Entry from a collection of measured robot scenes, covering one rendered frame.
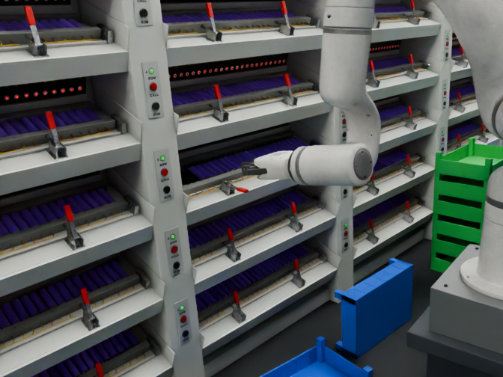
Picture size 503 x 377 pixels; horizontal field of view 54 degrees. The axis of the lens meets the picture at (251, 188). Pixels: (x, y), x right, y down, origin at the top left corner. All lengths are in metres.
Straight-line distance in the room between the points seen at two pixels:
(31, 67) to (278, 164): 0.52
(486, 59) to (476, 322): 0.54
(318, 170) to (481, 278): 0.45
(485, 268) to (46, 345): 0.96
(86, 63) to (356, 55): 0.53
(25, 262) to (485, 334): 0.96
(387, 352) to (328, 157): 0.81
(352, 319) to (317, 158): 0.65
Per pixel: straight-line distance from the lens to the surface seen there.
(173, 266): 1.25
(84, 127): 1.13
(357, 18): 0.93
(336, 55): 0.94
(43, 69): 1.04
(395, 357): 1.60
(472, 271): 1.24
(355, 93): 0.95
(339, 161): 0.95
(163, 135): 1.16
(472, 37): 1.02
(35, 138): 1.10
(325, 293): 1.83
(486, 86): 1.10
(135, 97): 1.12
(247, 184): 1.38
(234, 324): 1.49
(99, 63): 1.09
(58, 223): 1.15
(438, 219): 2.02
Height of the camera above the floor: 0.95
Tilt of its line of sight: 17 degrees down
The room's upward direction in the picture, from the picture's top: 4 degrees counter-clockwise
